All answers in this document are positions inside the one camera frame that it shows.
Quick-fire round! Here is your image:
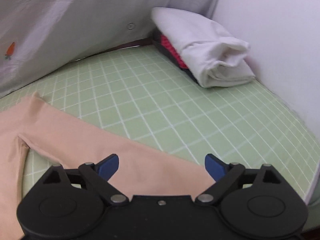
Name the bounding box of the beige long-sleeve shirt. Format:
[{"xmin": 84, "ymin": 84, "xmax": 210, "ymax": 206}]
[{"xmin": 1, "ymin": 94, "xmax": 214, "ymax": 239}]

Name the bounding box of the red knit garment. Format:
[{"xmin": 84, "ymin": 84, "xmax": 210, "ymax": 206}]
[{"xmin": 160, "ymin": 34, "xmax": 188, "ymax": 69}]

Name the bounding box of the green grid mat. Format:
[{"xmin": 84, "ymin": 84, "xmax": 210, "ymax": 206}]
[{"xmin": 1, "ymin": 46, "xmax": 319, "ymax": 199}]

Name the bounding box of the white folded cloth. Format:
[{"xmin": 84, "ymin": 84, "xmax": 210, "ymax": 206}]
[{"xmin": 151, "ymin": 7, "xmax": 255, "ymax": 88}]

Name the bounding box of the grey carrot-print sheet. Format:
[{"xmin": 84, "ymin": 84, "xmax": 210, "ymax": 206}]
[{"xmin": 1, "ymin": 0, "xmax": 218, "ymax": 96}]

